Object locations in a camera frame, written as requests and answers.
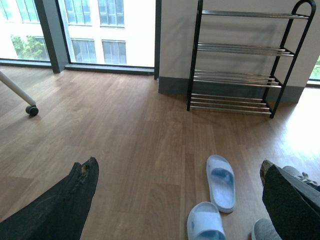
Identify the light blue slide sandal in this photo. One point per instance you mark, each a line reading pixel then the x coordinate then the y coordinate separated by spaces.
pixel 205 223
pixel 221 183

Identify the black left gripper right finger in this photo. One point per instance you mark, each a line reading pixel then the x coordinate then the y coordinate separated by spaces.
pixel 292 205

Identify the white office chair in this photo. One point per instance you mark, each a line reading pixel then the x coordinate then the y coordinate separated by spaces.
pixel 31 109

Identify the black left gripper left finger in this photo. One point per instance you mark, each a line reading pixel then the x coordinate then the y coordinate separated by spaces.
pixel 61 212

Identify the grey knit sneaker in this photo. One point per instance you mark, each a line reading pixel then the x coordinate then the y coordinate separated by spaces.
pixel 302 176
pixel 263 229

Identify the black metal shoe rack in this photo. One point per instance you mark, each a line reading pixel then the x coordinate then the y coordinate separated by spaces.
pixel 242 60

